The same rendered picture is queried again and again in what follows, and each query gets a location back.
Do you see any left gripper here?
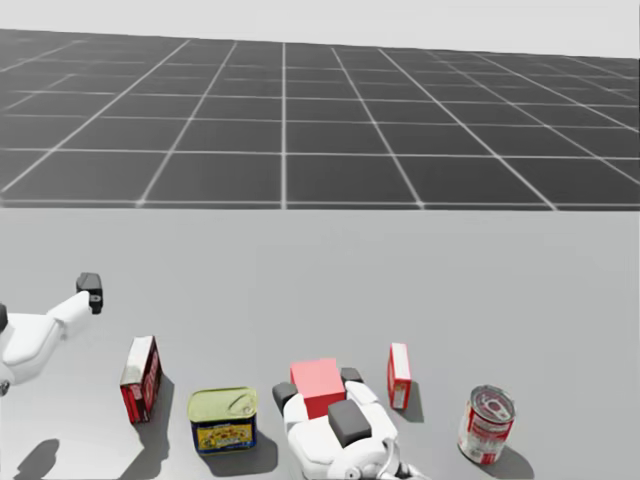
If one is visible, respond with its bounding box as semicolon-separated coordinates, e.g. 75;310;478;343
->
0;272;105;397

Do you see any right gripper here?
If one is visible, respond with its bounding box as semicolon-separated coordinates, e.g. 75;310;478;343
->
271;366;400;480

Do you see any pink cube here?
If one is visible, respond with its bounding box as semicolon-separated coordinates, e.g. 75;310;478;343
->
289;357;348;421

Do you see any red and white carton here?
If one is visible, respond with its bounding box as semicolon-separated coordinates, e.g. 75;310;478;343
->
386;342;414;411

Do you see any green and blue rectangular can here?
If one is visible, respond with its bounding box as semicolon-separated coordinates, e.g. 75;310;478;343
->
186;385;259;457

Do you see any red and white can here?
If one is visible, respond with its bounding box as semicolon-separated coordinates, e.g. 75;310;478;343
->
456;383;517;466

